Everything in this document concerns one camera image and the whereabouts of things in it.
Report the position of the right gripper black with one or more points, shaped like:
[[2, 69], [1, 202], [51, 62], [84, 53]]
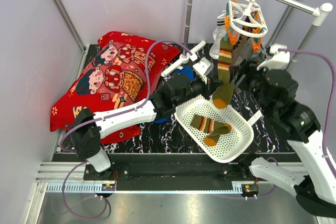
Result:
[[247, 67]]

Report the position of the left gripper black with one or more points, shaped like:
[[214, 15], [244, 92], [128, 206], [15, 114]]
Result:
[[212, 84]]

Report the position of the green striped sock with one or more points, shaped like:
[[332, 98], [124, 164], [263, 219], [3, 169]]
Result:
[[215, 129], [223, 94]]

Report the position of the white round clip hanger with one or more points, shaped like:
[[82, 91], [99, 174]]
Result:
[[245, 18]]

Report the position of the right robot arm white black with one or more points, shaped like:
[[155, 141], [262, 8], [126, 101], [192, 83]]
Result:
[[274, 91]]

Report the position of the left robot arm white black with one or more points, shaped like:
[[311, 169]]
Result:
[[89, 128]]

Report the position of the blue towel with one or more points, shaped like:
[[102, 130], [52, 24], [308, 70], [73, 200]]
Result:
[[185, 71]]

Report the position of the white black striped sock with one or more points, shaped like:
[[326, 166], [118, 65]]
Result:
[[218, 34]]

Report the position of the white perforated plastic basket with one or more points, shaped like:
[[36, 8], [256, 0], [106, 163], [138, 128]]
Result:
[[229, 146]]

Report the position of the red cartoon print pillow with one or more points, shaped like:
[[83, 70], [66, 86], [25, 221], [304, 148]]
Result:
[[123, 72]]

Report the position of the silver clothes rack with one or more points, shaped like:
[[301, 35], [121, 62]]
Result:
[[319, 14]]

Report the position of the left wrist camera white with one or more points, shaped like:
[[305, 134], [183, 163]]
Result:
[[203, 68]]

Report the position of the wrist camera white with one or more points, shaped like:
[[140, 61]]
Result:
[[203, 68], [278, 57]]

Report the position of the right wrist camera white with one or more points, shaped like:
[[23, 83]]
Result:
[[278, 57]]

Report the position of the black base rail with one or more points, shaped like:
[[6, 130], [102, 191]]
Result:
[[142, 172]]

